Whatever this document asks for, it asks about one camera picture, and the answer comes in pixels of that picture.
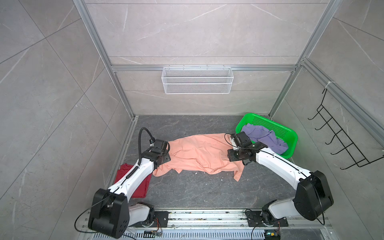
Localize salmon pink t shirt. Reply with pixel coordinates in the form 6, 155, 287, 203
153, 133, 245, 182

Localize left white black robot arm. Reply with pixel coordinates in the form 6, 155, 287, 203
88, 140, 170, 239

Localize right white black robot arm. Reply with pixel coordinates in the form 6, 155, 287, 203
225, 132, 334, 226

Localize purple t shirt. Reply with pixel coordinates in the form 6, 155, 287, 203
242, 124, 289, 155

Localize green plastic laundry basket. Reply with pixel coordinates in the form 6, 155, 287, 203
236, 113, 299, 159

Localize folded dark red t shirt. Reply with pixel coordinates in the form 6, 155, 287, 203
113, 163, 153, 199

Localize left black corrugated cable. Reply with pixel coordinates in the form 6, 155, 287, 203
137, 127, 156, 166

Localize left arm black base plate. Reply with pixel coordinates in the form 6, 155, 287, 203
131, 211, 170, 228

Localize white wire mesh shelf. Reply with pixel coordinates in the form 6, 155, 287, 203
162, 67, 234, 95

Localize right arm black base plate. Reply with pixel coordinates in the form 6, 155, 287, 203
244, 209, 289, 227

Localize aluminium rail base frame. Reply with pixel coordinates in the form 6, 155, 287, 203
78, 209, 337, 240

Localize aluminium frame profiles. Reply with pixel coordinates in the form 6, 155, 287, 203
74, 1, 384, 145

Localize black wire hook rack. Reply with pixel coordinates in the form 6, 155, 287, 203
308, 89, 384, 171

